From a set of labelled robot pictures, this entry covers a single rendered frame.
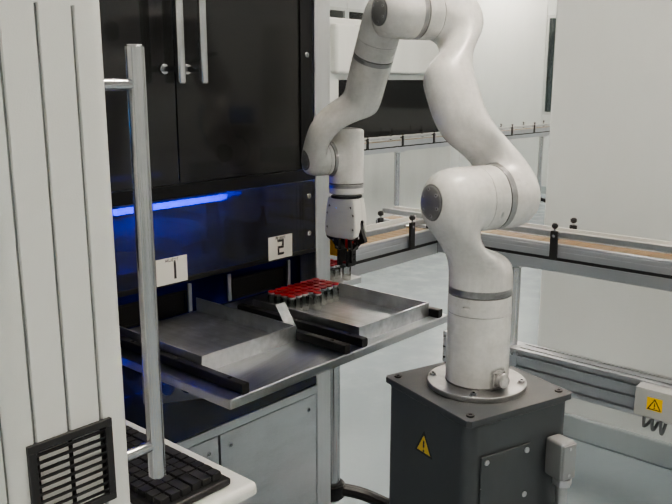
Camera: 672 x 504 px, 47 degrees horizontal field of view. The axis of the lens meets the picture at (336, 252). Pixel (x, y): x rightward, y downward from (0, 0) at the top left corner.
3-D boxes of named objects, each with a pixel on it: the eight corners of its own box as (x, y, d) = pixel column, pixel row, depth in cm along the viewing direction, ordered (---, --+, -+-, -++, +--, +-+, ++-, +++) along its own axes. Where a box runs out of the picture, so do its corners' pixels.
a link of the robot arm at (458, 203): (526, 295, 145) (533, 166, 140) (445, 308, 136) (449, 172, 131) (484, 280, 155) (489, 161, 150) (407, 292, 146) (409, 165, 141)
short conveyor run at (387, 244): (306, 292, 223) (306, 238, 220) (269, 283, 233) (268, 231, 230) (441, 253, 273) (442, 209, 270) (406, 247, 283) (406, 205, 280)
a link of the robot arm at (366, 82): (336, 64, 163) (308, 184, 181) (400, 64, 171) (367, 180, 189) (319, 45, 169) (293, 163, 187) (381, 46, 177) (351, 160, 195)
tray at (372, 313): (253, 312, 191) (252, 298, 190) (324, 291, 210) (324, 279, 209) (359, 342, 169) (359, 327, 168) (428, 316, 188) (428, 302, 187)
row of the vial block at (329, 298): (285, 313, 189) (284, 295, 188) (334, 298, 202) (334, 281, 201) (291, 315, 188) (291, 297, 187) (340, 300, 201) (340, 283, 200)
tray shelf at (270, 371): (85, 350, 170) (84, 341, 169) (306, 287, 221) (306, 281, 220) (230, 410, 139) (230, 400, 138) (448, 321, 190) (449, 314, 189)
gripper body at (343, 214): (320, 191, 190) (320, 236, 192) (352, 194, 183) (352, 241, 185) (340, 188, 195) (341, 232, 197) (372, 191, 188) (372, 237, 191)
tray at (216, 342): (104, 336, 173) (103, 321, 172) (197, 311, 192) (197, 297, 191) (202, 373, 151) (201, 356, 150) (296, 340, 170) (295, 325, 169)
